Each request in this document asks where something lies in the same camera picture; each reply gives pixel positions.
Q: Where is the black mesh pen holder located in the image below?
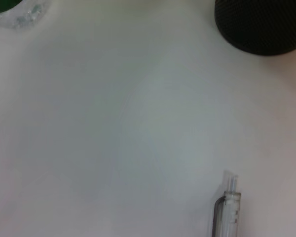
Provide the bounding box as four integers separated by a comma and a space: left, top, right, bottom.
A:
214, 0, 296, 56

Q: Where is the silver white pen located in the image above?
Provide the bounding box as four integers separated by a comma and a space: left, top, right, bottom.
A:
211, 169, 242, 237

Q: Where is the clear green-label water bottle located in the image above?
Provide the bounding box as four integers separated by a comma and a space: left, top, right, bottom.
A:
0, 0, 53, 30

